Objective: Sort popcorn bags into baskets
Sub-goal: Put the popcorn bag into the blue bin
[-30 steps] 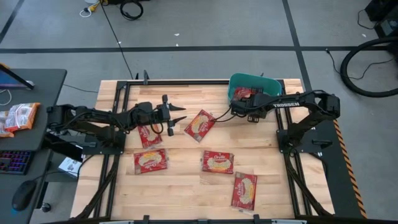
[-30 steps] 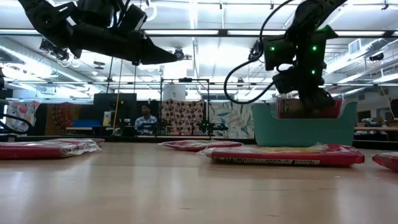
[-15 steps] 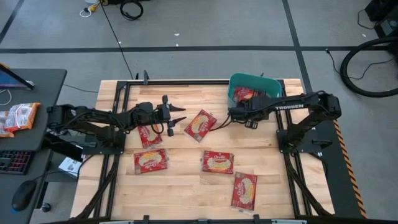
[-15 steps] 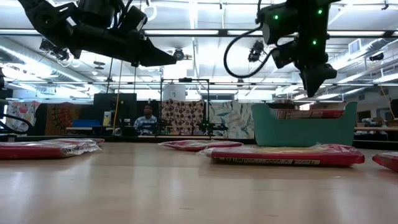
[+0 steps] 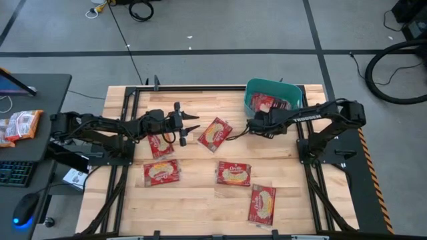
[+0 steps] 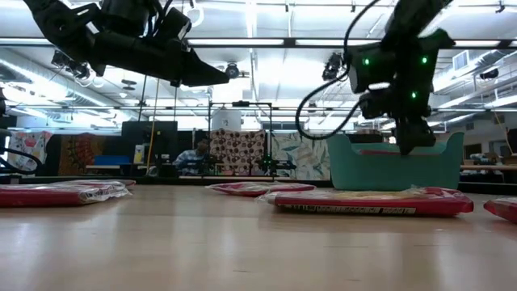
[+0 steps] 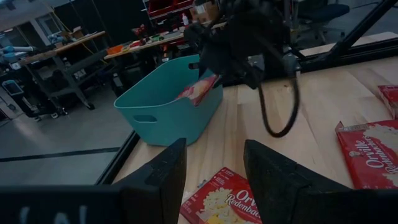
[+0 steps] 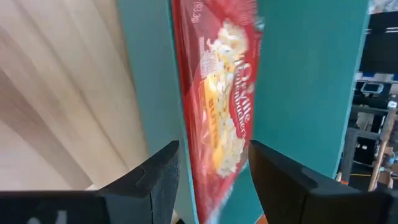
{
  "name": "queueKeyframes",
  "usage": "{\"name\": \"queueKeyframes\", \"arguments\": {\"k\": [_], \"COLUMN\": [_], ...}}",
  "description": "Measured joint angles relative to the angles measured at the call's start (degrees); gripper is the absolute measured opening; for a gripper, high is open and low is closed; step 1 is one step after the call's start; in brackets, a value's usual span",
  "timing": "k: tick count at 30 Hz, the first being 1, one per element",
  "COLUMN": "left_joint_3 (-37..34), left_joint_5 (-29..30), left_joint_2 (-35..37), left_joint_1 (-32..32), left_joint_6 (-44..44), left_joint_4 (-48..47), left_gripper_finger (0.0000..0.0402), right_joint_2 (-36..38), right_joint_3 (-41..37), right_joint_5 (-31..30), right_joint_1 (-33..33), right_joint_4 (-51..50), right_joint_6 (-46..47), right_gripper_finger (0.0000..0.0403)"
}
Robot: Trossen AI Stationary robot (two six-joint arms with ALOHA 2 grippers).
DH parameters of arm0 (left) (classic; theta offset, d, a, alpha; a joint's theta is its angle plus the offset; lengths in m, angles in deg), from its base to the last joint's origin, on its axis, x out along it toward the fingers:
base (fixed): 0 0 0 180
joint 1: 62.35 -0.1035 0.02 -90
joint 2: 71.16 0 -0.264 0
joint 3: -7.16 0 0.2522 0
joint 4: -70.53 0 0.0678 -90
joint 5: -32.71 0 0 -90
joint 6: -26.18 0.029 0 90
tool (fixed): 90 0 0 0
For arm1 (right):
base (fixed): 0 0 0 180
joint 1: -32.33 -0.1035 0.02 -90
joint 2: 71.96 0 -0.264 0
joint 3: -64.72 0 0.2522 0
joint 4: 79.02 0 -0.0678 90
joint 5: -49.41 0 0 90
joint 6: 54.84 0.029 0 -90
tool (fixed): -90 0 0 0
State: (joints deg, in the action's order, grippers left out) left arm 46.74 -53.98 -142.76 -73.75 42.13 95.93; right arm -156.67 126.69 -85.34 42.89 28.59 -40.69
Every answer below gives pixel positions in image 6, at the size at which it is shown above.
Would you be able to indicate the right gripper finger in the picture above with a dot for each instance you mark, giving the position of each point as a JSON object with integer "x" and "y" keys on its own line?
{"x": 406, "y": 135}
{"x": 426, "y": 131}

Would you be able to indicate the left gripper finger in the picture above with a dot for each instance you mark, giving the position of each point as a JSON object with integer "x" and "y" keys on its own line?
{"x": 198, "y": 64}
{"x": 202, "y": 83}

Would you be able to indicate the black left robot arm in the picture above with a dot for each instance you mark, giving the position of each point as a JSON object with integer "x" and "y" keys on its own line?
{"x": 60, "y": 28}

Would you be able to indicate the small black background robot arm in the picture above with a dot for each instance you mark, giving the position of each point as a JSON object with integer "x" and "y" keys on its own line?
{"x": 278, "y": 165}

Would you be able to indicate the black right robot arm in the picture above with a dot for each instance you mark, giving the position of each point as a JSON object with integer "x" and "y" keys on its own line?
{"x": 420, "y": 40}

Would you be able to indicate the round black ceiling fixture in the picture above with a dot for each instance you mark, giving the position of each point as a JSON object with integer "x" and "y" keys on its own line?
{"x": 232, "y": 70}

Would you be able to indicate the teal plastic basket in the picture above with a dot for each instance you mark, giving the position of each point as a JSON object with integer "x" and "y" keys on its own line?
{"x": 396, "y": 174}

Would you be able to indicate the white ceiling air vent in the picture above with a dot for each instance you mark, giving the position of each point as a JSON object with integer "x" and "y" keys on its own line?
{"x": 461, "y": 60}

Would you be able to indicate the black panel screen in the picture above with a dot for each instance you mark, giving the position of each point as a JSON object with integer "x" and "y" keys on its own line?
{"x": 165, "y": 137}

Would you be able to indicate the wooden background table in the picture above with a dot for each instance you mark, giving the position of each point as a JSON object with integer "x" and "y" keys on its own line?
{"x": 484, "y": 167}
{"x": 109, "y": 166}

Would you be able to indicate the brown circle patterned cloth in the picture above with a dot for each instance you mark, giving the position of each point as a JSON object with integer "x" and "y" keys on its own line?
{"x": 238, "y": 149}

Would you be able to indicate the thin yellow pole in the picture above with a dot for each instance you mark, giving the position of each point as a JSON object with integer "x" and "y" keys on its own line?
{"x": 151, "y": 139}

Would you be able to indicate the person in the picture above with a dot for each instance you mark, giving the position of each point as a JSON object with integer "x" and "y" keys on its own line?
{"x": 190, "y": 159}

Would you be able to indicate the black ceiling speaker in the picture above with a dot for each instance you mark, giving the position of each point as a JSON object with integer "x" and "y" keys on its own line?
{"x": 488, "y": 74}

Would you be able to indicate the small yellow white carton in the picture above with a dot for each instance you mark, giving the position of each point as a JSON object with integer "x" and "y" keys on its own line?
{"x": 139, "y": 154}

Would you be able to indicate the leaf patterned cloth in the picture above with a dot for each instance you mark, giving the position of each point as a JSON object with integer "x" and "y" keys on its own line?
{"x": 303, "y": 155}

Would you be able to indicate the blue box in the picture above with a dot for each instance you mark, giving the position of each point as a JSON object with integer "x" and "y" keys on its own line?
{"x": 113, "y": 160}

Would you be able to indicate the orange red patterned cloth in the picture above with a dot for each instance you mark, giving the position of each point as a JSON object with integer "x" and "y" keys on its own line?
{"x": 85, "y": 151}

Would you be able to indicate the floral patterned cloth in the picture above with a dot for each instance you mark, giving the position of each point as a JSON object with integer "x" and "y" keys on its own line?
{"x": 30, "y": 145}

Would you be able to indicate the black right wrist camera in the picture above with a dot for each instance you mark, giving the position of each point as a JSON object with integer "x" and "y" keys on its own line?
{"x": 377, "y": 105}

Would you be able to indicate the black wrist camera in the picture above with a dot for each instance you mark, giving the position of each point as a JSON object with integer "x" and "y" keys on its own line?
{"x": 377, "y": 105}
{"x": 173, "y": 24}

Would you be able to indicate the black metal frame rig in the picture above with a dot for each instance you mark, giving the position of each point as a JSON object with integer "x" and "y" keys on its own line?
{"x": 241, "y": 104}

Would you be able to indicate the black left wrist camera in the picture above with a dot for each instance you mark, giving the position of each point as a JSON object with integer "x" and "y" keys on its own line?
{"x": 173, "y": 24}

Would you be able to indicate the black ceiling camera cluster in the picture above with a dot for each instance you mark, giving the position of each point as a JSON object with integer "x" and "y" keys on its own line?
{"x": 78, "y": 70}

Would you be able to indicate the black table edge rail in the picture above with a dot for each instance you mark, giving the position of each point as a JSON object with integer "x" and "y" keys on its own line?
{"x": 169, "y": 182}

